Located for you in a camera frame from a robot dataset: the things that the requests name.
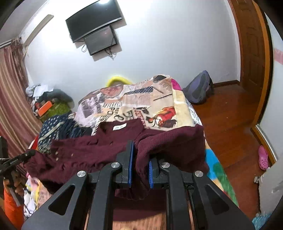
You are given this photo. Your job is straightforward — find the grey purple backpack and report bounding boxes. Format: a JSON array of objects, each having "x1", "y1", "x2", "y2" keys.
[{"x1": 182, "y1": 70, "x2": 214, "y2": 104}]

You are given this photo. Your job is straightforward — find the colourful bed sheet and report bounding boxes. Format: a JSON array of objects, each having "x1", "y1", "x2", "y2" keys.
[{"x1": 203, "y1": 141, "x2": 240, "y2": 208}]

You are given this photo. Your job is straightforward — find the orange box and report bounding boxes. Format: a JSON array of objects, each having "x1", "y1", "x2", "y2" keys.
[{"x1": 37, "y1": 101, "x2": 53, "y2": 117}]

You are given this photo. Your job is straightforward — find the striped pink curtain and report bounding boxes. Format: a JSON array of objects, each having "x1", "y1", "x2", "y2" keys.
[{"x1": 0, "y1": 38, "x2": 42, "y2": 157}]

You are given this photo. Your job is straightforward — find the small black wall monitor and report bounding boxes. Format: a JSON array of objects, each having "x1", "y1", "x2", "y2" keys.
[{"x1": 84, "y1": 25, "x2": 117, "y2": 57}]

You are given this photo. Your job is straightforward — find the large wall television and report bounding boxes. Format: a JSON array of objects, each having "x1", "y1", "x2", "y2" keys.
[{"x1": 66, "y1": 1, "x2": 122, "y2": 43}]

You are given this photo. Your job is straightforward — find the brown wooden door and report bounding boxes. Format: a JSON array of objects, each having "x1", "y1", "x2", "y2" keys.
[{"x1": 228, "y1": 1, "x2": 273, "y2": 126}]

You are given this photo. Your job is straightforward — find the newspaper print blanket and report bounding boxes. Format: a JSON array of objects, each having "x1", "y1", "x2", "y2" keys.
[{"x1": 74, "y1": 75, "x2": 201, "y2": 133}]

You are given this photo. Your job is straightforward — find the white radiator heater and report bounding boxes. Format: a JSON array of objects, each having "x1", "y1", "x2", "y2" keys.
[{"x1": 254, "y1": 158, "x2": 283, "y2": 215}]

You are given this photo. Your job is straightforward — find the maroon button shirt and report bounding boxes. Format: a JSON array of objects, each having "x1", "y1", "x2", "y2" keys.
[{"x1": 24, "y1": 119, "x2": 209, "y2": 221}]

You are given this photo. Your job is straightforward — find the orange left sleeve forearm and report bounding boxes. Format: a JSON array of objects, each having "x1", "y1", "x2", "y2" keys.
[{"x1": 4, "y1": 190, "x2": 24, "y2": 230}]

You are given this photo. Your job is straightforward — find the yellow pillow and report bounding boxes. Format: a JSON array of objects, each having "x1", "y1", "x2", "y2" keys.
[{"x1": 106, "y1": 76, "x2": 132, "y2": 87}]

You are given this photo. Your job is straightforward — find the dark blue jeans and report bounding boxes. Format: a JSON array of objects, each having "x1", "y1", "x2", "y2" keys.
[{"x1": 60, "y1": 122, "x2": 93, "y2": 139}]

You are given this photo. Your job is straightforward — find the person left hand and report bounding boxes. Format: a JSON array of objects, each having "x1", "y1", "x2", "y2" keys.
[{"x1": 3, "y1": 171, "x2": 25, "y2": 197}]

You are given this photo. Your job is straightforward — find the navy patterned cloth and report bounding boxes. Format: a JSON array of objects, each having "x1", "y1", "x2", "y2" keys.
[{"x1": 37, "y1": 113, "x2": 74, "y2": 154}]

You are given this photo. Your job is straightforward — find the pink croc slipper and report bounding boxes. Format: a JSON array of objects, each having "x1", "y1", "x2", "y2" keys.
[{"x1": 258, "y1": 146, "x2": 269, "y2": 171}]

